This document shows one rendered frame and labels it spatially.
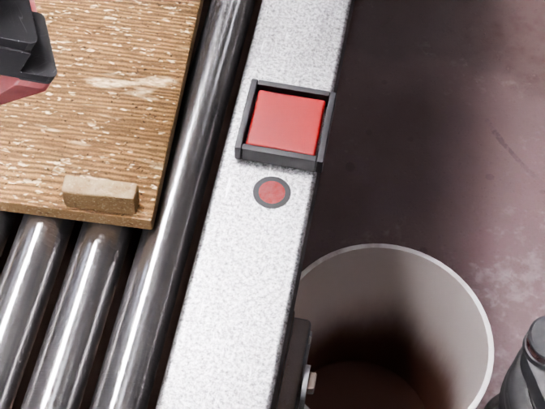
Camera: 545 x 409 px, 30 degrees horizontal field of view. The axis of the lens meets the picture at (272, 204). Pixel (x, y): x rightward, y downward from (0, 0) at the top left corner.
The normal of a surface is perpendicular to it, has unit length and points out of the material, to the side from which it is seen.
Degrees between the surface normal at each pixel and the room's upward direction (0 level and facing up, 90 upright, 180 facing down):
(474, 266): 0
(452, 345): 87
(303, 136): 0
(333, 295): 87
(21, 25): 33
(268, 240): 0
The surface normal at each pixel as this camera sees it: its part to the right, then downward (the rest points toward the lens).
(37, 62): 0.55, -0.55
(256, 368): 0.03, -0.52
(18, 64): 0.28, 0.83
